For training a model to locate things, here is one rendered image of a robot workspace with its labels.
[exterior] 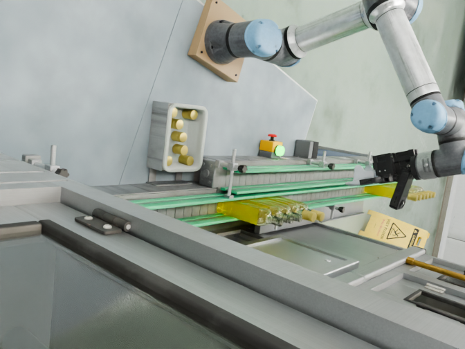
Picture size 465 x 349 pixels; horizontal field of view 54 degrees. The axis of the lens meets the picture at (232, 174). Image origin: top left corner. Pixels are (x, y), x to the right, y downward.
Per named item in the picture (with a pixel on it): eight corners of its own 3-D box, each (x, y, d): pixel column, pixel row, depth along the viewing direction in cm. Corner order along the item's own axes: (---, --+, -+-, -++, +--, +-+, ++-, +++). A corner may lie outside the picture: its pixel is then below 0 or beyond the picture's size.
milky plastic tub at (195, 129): (146, 167, 153) (163, 172, 148) (153, 100, 150) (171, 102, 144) (185, 166, 166) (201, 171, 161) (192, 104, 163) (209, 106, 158)
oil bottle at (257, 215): (216, 212, 165) (263, 228, 151) (218, 197, 164) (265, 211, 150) (226, 210, 169) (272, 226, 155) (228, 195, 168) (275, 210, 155)
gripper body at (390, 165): (380, 156, 137) (421, 149, 130) (385, 185, 137) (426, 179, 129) (369, 156, 132) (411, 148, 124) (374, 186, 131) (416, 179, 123)
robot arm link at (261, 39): (230, 17, 151) (261, 12, 142) (256, 28, 161) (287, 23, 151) (226, 54, 152) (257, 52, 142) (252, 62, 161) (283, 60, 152)
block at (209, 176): (197, 184, 164) (211, 188, 160) (200, 158, 163) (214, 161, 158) (204, 183, 167) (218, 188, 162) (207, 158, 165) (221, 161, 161)
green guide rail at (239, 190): (219, 190, 163) (236, 194, 158) (220, 187, 163) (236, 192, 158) (404, 175, 295) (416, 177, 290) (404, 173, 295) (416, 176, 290)
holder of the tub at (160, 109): (144, 183, 154) (159, 188, 149) (152, 100, 150) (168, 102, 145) (182, 181, 167) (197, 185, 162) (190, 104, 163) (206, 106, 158)
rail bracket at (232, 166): (210, 193, 160) (237, 201, 152) (216, 145, 158) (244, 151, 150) (216, 192, 162) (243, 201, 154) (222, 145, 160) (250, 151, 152)
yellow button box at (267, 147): (257, 155, 198) (271, 158, 193) (259, 138, 197) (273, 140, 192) (267, 155, 203) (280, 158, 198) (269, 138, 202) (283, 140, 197)
